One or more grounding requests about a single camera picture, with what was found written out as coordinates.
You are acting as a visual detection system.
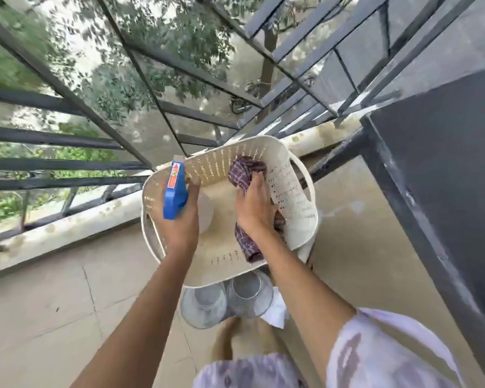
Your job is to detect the purple checked cloth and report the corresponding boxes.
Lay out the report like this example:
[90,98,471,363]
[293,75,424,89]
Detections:
[227,156,287,264]

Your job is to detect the person's right forearm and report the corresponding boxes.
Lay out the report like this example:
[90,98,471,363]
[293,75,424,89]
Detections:
[242,221,358,385]

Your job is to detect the bicycle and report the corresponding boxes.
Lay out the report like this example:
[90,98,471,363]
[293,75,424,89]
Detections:
[229,78,276,116]

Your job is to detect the person's left hand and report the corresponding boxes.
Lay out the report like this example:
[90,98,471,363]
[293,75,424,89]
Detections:
[151,175,203,257]

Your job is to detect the dark metal window grille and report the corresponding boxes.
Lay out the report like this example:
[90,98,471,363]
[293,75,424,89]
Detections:
[0,0,485,255]

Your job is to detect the white cloth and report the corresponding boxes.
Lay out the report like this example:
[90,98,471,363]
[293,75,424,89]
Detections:
[260,297,290,330]

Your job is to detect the green leafy tree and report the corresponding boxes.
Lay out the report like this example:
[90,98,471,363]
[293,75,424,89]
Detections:
[61,0,360,126]

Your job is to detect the dark grey door panel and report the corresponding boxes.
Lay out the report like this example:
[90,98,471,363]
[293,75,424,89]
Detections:
[360,62,485,388]

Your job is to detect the brown wooden stool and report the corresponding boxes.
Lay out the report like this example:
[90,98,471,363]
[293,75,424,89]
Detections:
[210,317,292,365]

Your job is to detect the blue spray bottle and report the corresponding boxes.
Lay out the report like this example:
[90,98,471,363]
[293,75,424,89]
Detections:
[163,161,215,235]

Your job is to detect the person's right hand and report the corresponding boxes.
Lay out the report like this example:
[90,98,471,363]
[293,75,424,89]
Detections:
[234,172,282,239]

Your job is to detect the purple white patterned garment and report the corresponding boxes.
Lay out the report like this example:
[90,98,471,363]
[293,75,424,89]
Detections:
[192,307,468,388]

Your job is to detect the person's left forearm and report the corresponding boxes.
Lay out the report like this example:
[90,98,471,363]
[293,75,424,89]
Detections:
[70,241,201,388]

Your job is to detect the green bush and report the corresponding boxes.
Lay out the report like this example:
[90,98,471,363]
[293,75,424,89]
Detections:
[0,36,124,230]

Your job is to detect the clear glass tumbler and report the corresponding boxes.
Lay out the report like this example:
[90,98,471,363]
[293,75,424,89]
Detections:
[226,269,275,320]
[180,281,228,330]

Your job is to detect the white perforated plastic basket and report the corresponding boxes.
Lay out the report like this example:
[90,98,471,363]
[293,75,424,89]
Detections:
[141,135,319,288]

